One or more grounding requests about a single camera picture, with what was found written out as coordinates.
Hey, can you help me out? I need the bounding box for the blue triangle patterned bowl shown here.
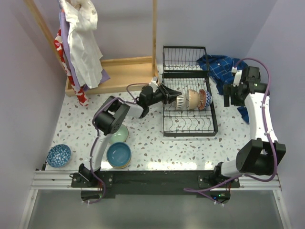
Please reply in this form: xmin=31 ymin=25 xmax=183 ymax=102
xmin=46 ymin=144 xmax=71 ymax=168

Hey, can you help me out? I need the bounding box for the aluminium rail frame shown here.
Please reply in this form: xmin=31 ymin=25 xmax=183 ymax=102
xmin=20 ymin=162 xmax=292 ymax=229

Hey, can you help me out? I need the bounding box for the light green bowl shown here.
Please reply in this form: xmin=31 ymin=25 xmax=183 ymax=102
xmin=110 ymin=125 xmax=129 ymax=144

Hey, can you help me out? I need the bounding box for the lavender hanging garment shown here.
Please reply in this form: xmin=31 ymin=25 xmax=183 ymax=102
xmin=60 ymin=10 xmax=110 ymax=91

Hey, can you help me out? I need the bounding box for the blue plaid shirt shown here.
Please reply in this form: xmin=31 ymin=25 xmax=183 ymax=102
xmin=196 ymin=54 xmax=251 ymax=124

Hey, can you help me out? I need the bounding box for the white black striped bowl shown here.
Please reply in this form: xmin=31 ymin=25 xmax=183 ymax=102
xmin=175 ymin=94 xmax=186 ymax=110

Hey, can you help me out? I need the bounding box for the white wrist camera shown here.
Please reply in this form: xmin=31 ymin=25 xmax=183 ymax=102
xmin=149 ymin=76 xmax=159 ymax=90
xmin=231 ymin=67 xmax=242 ymax=87

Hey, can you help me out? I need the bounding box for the black wire dish rack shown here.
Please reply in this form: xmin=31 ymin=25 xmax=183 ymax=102
xmin=162 ymin=45 xmax=218 ymax=137

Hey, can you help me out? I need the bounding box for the cream beige bowl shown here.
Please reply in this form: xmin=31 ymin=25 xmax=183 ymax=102
xmin=186 ymin=89 xmax=200 ymax=110

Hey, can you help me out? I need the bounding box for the white hanging shirt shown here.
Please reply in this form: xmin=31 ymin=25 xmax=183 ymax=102
xmin=59 ymin=0 xmax=102 ymax=89

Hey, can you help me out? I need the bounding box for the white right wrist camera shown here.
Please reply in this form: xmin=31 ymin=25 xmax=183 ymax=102
xmin=231 ymin=67 xmax=242 ymax=87

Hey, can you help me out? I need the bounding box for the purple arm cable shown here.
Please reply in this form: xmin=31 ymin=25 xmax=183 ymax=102
xmin=89 ymin=83 xmax=153 ymax=204
xmin=183 ymin=57 xmax=279 ymax=204

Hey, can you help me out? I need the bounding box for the teal blue bowl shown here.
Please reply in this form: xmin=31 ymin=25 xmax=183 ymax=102
xmin=106 ymin=142 xmax=132 ymax=166

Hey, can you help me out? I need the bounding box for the red blue patterned bowl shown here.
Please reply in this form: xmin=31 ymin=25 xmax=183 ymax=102
xmin=198 ymin=89 xmax=213 ymax=110

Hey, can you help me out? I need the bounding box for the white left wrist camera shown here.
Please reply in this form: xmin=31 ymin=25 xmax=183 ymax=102
xmin=149 ymin=76 xmax=159 ymax=90

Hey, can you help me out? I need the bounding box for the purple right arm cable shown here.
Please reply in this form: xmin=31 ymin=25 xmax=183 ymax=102
xmin=183 ymin=57 xmax=279 ymax=204

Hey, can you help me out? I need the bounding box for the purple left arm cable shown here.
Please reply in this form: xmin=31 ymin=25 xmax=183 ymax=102
xmin=89 ymin=83 xmax=153 ymax=204

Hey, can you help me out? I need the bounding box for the red white floral garment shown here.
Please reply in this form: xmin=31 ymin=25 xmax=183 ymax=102
xmin=54 ymin=28 xmax=89 ymax=106

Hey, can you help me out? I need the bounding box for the yellow rimmed bowl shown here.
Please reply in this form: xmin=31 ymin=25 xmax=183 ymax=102
xmin=110 ymin=160 xmax=130 ymax=169

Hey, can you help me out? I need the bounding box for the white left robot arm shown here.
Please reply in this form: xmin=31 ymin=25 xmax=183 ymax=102
xmin=78 ymin=84 xmax=182 ymax=187

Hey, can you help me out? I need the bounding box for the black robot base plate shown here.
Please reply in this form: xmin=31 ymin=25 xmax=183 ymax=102
xmin=70 ymin=170 xmax=228 ymax=200

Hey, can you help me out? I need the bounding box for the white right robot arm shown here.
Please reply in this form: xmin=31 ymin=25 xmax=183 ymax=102
xmin=212 ymin=66 xmax=286 ymax=187

